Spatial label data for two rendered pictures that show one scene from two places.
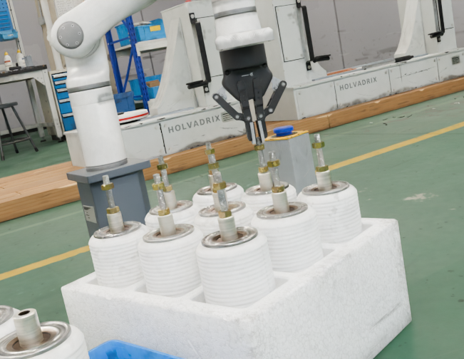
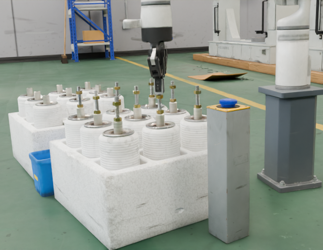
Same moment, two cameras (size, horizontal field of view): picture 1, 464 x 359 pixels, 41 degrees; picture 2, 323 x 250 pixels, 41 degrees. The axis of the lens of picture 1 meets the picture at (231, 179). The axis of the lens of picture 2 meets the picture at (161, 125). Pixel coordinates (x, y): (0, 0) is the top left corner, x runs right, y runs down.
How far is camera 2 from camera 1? 1.71 m
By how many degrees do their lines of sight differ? 102
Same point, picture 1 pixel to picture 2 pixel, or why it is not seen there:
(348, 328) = (76, 195)
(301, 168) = (213, 136)
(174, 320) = not seen: hidden behind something
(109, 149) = (277, 75)
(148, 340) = not seen: hidden behind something
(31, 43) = not seen: outside the picture
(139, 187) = (278, 109)
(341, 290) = (74, 172)
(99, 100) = (278, 38)
